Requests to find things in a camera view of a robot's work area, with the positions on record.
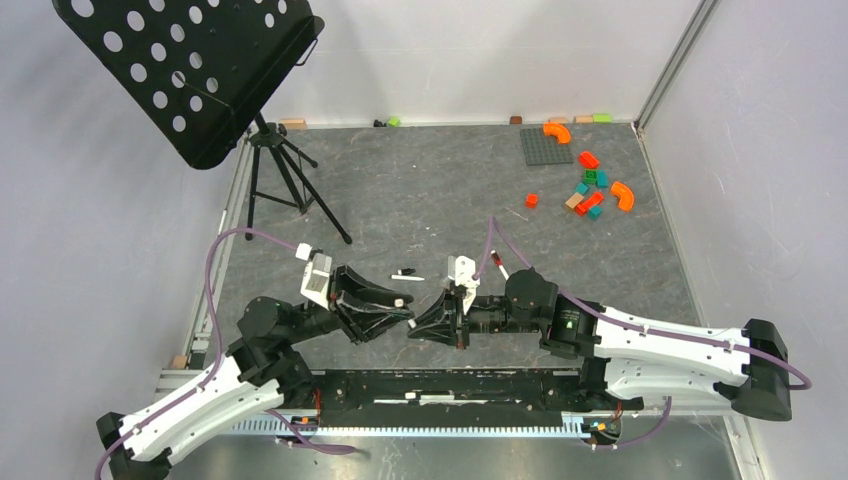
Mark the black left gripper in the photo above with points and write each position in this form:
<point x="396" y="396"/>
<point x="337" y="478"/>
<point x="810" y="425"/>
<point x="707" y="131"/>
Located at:
<point x="363" y="309"/>

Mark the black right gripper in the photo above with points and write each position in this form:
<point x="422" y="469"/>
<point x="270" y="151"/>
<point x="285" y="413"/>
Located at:
<point x="444" y="321"/>

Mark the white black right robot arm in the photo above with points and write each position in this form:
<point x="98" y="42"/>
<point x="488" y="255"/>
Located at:
<point x="624" y="357"/>

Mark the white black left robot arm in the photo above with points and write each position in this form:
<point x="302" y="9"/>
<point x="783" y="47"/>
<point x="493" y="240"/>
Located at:
<point x="260" y="370"/>

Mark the small red cube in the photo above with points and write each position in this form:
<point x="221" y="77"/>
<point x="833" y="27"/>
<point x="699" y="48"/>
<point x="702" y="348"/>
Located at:
<point x="531" y="201"/>

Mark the black tripod stand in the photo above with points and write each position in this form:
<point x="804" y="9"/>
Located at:
<point x="271" y="141"/>

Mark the tan wooden block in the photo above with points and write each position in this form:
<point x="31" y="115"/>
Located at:
<point x="573" y="201"/>

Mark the teal brick lower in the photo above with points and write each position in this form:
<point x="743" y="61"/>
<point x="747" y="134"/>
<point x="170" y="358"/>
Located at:
<point x="594" y="212"/>

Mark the red long brick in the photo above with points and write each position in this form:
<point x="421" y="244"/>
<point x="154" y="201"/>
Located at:
<point x="594" y="200"/>

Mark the grey lego baseplate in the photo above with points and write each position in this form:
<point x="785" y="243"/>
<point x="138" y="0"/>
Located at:
<point x="541" y="150"/>

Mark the green lego brick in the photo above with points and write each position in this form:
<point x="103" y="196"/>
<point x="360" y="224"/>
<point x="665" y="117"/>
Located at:
<point x="590" y="176"/>

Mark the teal brick right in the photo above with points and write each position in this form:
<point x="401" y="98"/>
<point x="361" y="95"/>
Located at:
<point x="602" y="180"/>

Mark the red brick upper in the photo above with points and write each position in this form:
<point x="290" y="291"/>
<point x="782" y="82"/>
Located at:
<point x="588" y="160"/>

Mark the orange curved block top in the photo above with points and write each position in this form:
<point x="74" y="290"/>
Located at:
<point x="558" y="131"/>

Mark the orange curved block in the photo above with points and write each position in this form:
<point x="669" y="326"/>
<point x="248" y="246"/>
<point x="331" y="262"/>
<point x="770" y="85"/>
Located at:
<point x="558" y="131"/>
<point x="624" y="196"/>

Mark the orange curved block right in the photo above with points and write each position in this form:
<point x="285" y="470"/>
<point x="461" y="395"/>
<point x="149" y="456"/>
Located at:
<point x="624" y="196"/>

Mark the black perforated music stand desk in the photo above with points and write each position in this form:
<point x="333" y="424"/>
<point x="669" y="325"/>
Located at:
<point x="200" y="70"/>

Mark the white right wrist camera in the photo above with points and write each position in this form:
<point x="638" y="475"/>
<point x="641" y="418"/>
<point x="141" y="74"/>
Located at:
<point x="460" y="280"/>

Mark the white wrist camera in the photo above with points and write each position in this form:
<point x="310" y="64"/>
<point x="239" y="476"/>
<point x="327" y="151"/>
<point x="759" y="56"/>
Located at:
<point x="317" y="273"/>
<point x="460" y="280"/>

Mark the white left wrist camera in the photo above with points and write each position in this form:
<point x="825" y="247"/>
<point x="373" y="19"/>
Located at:
<point x="317" y="273"/>

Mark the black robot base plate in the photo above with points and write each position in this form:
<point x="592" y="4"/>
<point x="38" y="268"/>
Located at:
<point x="529" y="397"/>

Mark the wooden block at wall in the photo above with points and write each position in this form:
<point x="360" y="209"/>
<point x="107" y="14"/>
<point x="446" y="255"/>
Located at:
<point x="293" y="123"/>

